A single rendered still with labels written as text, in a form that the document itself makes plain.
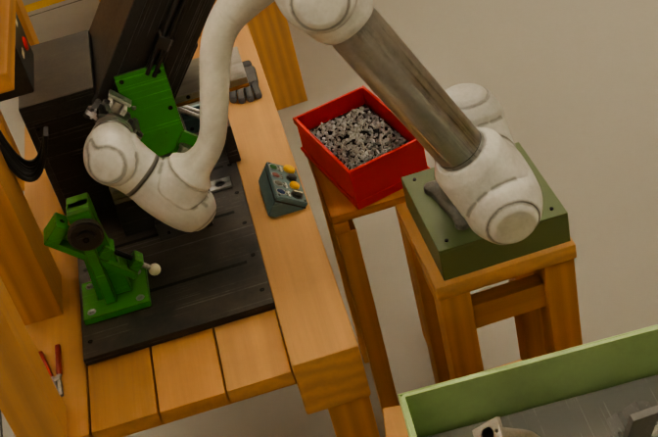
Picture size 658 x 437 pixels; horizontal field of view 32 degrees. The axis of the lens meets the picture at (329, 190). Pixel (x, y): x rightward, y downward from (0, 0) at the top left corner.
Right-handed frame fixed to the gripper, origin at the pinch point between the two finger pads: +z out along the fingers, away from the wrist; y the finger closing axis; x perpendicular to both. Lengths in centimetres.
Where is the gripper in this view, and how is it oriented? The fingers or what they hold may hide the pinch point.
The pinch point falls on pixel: (116, 108)
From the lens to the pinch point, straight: 261.6
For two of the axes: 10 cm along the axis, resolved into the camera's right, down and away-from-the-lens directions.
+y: -8.4, -4.5, -2.9
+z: -1.4, -3.3, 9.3
